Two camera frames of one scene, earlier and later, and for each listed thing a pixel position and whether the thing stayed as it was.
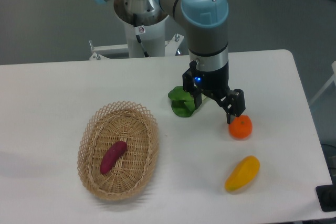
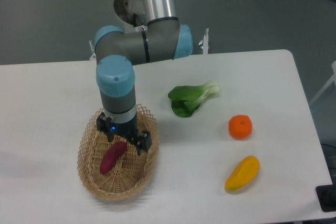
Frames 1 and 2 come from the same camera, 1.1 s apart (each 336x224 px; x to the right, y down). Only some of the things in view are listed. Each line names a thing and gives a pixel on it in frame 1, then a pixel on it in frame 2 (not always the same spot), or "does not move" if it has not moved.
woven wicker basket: x=111 y=123 does not move
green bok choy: x=183 y=103 does not move
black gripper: x=214 y=83 → x=142 y=142
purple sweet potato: x=112 y=155 does not move
